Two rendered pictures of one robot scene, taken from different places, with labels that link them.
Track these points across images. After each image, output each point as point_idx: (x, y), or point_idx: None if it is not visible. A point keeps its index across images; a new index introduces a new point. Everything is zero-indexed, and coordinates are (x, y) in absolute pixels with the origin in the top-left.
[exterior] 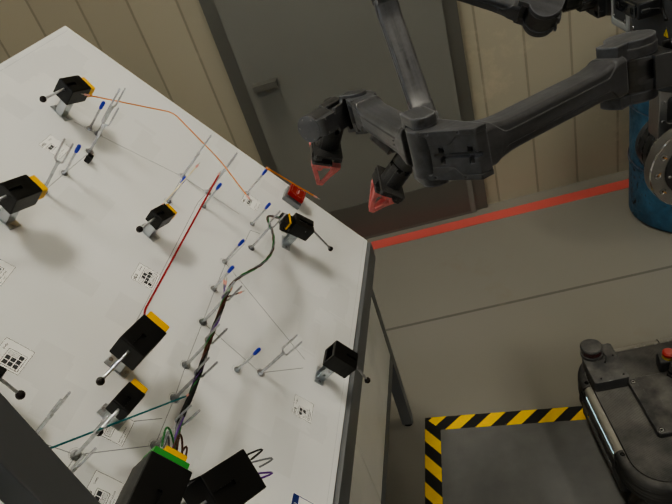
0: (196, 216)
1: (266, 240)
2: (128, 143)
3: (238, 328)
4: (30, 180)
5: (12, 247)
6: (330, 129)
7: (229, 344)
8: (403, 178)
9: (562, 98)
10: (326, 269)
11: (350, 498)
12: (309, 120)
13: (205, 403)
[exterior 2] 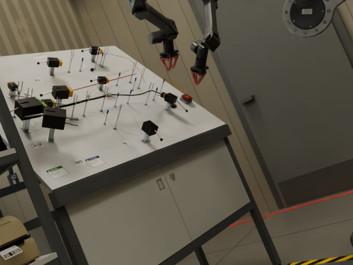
0: (113, 79)
1: (156, 105)
2: (113, 71)
3: (116, 117)
4: (57, 58)
5: (47, 78)
6: (156, 36)
7: (107, 119)
8: (200, 61)
9: None
10: (185, 121)
11: (148, 200)
12: (149, 34)
13: (82, 124)
